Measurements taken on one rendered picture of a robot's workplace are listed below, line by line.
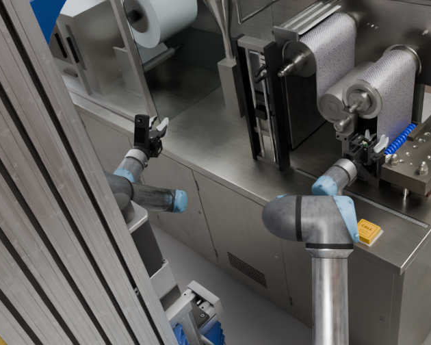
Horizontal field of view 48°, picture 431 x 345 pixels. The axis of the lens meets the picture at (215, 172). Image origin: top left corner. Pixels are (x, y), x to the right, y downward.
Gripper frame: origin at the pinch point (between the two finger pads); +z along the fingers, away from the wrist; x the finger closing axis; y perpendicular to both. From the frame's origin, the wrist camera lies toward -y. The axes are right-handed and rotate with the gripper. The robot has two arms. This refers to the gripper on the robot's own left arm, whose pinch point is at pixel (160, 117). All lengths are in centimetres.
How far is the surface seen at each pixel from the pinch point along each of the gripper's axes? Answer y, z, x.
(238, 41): -23.6, 18.6, 24.9
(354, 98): -12, 11, 66
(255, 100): -0.4, 17.9, 31.2
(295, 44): -21, 24, 44
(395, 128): 5, 20, 82
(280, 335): 118, -7, 50
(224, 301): 122, 6, 18
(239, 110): 27, 48, 16
